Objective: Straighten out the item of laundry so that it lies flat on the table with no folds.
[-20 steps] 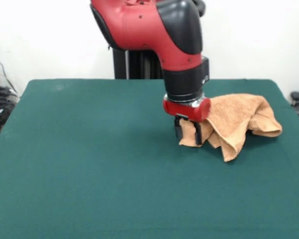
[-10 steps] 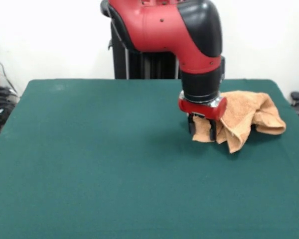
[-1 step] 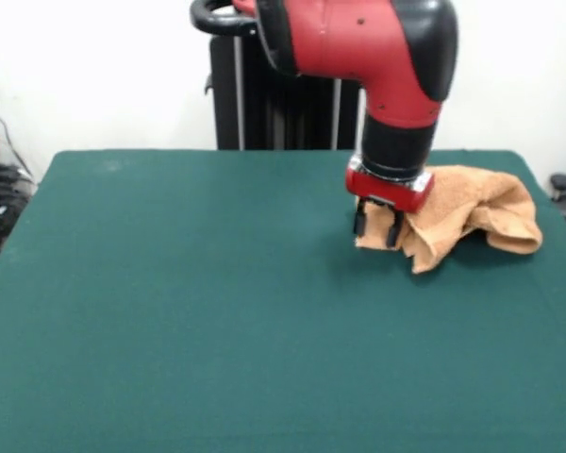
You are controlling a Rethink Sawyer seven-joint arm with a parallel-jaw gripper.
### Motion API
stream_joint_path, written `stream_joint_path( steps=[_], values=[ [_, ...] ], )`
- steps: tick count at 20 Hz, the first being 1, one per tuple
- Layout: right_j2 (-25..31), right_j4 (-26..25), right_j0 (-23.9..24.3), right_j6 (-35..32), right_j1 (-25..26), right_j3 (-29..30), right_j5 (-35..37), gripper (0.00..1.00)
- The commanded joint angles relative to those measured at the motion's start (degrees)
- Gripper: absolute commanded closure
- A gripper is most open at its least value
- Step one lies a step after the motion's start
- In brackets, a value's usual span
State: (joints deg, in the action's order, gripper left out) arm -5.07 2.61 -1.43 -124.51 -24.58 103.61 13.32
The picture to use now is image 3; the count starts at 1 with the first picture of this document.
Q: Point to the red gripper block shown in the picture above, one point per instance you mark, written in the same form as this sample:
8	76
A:
382	191

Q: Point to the orange terry towel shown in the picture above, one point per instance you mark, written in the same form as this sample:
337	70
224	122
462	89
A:
471	203

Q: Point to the dark green table cloth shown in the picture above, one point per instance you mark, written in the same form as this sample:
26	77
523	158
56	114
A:
170	307

